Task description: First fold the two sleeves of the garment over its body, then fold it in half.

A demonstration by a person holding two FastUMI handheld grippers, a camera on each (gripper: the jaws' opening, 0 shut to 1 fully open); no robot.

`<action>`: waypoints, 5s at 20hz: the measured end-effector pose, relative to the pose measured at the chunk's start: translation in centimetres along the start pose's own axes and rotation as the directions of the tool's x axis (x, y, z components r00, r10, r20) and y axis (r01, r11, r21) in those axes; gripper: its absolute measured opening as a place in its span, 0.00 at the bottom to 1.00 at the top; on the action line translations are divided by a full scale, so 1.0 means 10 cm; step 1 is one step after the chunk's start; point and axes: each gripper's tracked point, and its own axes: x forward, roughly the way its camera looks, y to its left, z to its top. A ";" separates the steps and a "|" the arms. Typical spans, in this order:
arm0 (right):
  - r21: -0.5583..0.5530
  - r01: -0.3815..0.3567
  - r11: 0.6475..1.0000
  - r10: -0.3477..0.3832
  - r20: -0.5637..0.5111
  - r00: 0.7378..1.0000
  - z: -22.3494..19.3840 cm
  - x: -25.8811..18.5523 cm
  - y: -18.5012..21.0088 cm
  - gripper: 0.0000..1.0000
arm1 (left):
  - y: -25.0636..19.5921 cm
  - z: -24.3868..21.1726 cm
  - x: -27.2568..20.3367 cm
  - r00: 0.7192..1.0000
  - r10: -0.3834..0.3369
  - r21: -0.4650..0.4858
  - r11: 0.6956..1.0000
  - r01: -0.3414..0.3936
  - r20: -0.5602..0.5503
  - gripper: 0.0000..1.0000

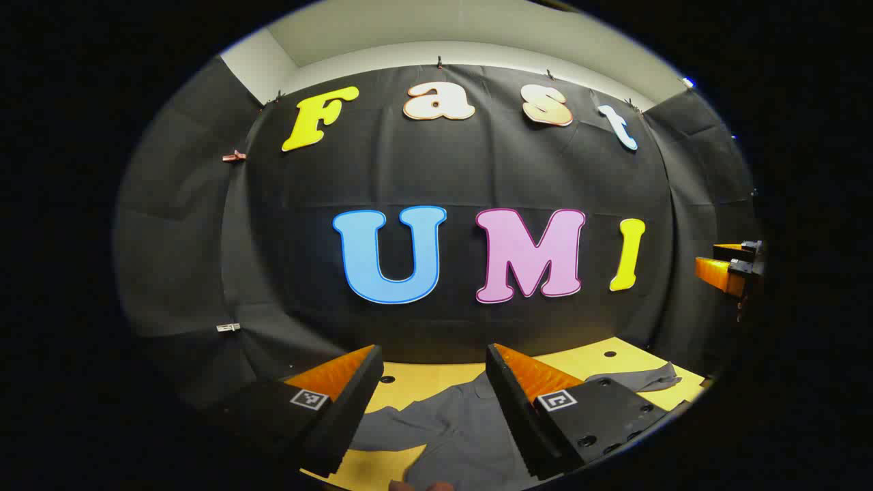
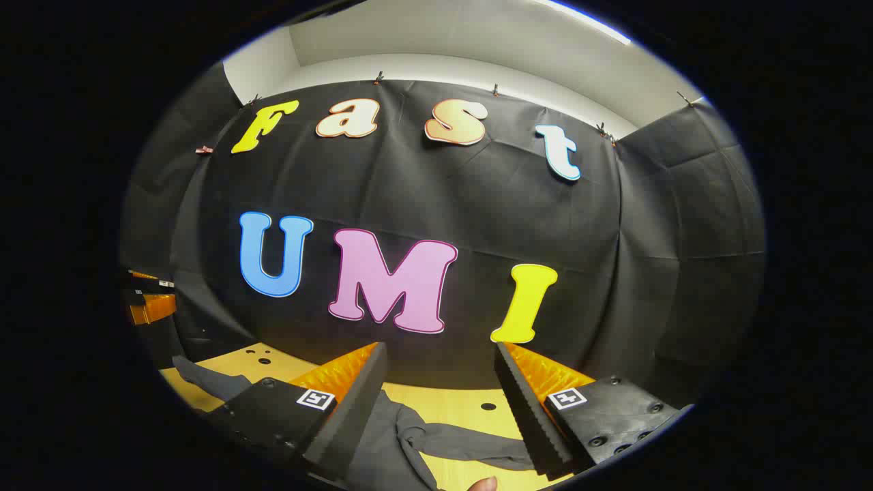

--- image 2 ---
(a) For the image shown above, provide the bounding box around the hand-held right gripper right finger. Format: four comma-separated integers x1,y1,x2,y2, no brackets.
494,341,695,478

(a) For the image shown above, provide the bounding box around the dark grey shirt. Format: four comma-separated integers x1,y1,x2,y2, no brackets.
172,355,539,491

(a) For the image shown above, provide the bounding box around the black backdrop cloth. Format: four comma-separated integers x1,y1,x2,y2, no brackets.
119,63,766,410

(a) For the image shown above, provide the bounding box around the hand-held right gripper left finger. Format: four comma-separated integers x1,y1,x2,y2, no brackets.
205,341,389,481

